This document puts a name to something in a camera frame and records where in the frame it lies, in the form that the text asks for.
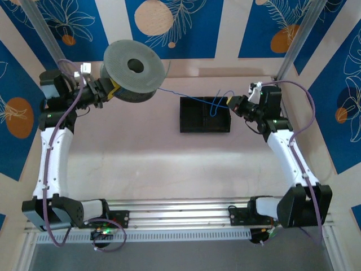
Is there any white slotted cable duct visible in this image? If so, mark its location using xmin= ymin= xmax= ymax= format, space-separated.
xmin=36 ymin=228 xmax=252 ymax=244

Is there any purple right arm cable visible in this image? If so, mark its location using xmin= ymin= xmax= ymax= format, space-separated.
xmin=261 ymin=80 xmax=324 ymax=246

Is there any grey perforated cable spool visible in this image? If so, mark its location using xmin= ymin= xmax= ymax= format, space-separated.
xmin=100 ymin=39 xmax=164 ymax=102

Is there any blue cable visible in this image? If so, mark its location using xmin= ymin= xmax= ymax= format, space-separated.
xmin=156 ymin=87 xmax=235 ymax=118

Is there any aluminium table side rail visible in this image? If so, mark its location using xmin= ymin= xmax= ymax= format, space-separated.
xmin=272 ymin=78 xmax=318 ymax=204

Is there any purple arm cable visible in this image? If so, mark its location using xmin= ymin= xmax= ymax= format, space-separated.
xmin=42 ymin=58 xmax=127 ymax=252
xmin=261 ymin=80 xmax=324 ymax=246

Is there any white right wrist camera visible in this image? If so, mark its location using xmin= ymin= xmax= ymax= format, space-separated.
xmin=247 ymin=81 xmax=263 ymax=103

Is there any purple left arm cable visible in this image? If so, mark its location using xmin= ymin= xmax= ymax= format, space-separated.
xmin=42 ymin=58 xmax=127 ymax=252

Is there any black plastic tray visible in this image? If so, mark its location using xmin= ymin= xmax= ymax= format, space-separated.
xmin=179 ymin=95 xmax=232 ymax=134

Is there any aluminium frame post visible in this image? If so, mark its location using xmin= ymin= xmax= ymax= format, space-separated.
xmin=21 ymin=0 xmax=80 ymax=88
xmin=275 ymin=0 xmax=331 ymax=84

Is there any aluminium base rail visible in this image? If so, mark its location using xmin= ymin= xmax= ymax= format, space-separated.
xmin=24 ymin=196 xmax=336 ymax=234

